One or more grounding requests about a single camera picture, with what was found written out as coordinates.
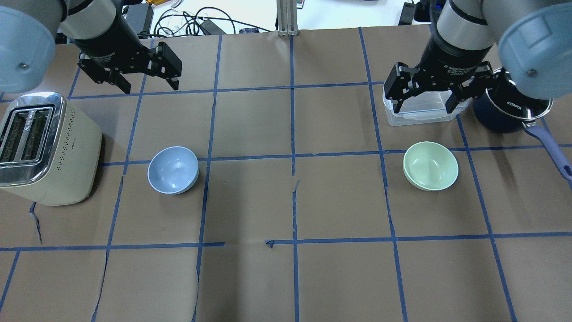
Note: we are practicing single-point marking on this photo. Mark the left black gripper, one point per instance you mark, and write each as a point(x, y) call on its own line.
point(108, 41)

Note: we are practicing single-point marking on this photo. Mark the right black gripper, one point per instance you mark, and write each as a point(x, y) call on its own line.
point(448, 59)

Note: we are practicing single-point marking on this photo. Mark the green bowl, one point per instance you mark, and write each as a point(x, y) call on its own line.
point(430, 166)

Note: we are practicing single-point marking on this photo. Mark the blue bowl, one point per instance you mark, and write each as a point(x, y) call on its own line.
point(173, 170)

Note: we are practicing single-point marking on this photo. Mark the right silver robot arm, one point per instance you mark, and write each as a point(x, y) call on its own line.
point(534, 42)

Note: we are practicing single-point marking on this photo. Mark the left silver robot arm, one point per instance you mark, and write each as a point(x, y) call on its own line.
point(29, 29)

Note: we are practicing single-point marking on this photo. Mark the clear plastic container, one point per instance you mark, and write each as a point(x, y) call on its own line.
point(428, 107)

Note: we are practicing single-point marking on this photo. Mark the black power adapter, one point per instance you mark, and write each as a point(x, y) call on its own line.
point(139, 18)

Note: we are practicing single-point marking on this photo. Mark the dark blue saucepan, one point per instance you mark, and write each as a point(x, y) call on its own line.
point(503, 109)

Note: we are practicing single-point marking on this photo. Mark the black power brick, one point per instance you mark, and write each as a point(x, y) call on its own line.
point(407, 14)

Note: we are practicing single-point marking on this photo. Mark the cream chrome toaster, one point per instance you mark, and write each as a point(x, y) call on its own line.
point(50, 150)

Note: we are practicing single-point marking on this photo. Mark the aluminium frame post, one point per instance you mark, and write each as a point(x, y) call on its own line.
point(287, 17)

